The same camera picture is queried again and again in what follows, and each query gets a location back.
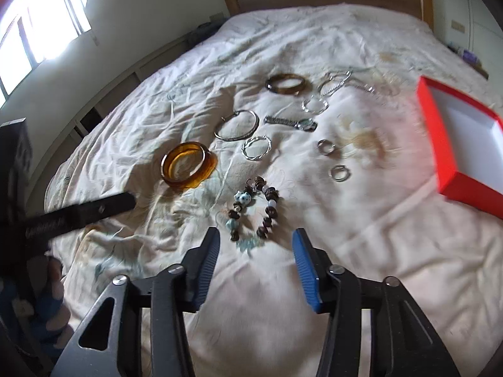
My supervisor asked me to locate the brown beaded bracelet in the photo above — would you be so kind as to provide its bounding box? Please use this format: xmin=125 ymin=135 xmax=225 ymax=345
xmin=225 ymin=175 xmax=281 ymax=243

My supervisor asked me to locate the low wall shelf unit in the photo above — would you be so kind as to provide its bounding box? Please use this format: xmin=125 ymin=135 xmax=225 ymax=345
xmin=25 ymin=34 xmax=188 ymax=203

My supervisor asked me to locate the dark bag beside bed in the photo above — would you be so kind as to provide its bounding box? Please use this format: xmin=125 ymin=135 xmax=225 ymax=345
xmin=187 ymin=18 xmax=227 ymax=49

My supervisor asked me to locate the amber resin bangle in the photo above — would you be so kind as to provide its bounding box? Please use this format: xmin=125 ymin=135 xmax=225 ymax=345
xmin=160 ymin=141 xmax=218 ymax=191

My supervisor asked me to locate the small silver ring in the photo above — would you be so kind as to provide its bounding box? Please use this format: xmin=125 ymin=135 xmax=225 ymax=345
xmin=329 ymin=163 xmax=352 ymax=183
xmin=316 ymin=138 xmax=337 ymax=157

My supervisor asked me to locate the dark brown bangle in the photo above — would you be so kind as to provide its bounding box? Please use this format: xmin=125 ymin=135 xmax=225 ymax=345
xmin=264 ymin=73 xmax=308 ymax=96

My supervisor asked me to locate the wooden nightstand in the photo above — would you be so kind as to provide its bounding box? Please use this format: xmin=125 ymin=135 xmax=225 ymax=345
xmin=448 ymin=43 xmax=489 ymax=80

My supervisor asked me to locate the large thin silver hoop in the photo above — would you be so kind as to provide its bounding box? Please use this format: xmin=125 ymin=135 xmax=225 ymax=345
xmin=213 ymin=110 xmax=260 ymax=142

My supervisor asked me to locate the twisted silver hoop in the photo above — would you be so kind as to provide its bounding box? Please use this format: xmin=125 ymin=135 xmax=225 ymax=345
xmin=241 ymin=135 xmax=272 ymax=162

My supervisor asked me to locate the silver wrist watch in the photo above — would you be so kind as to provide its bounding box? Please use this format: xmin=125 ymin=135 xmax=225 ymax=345
xmin=263 ymin=116 xmax=318 ymax=132

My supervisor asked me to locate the floral white bed duvet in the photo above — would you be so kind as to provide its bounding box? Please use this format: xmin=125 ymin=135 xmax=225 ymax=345
xmin=45 ymin=5 xmax=502 ymax=376

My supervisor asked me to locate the silver beaded necklace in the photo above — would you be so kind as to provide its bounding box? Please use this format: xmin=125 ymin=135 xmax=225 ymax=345
xmin=317 ymin=69 xmax=400 ymax=99

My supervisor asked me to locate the red jewelry box tray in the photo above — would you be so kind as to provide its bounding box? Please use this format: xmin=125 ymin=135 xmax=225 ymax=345
xmin=417 ymin=76 xmax=502 ymax=218

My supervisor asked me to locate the small twisted silver bracelet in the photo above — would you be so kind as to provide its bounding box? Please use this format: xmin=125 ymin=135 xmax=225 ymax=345
xmin=301 ymin=94 xmax=330 ymax=116

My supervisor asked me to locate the window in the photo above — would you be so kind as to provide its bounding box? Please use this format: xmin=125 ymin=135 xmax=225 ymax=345
xmin=1 ymin=0 xmax=91 ymax=103

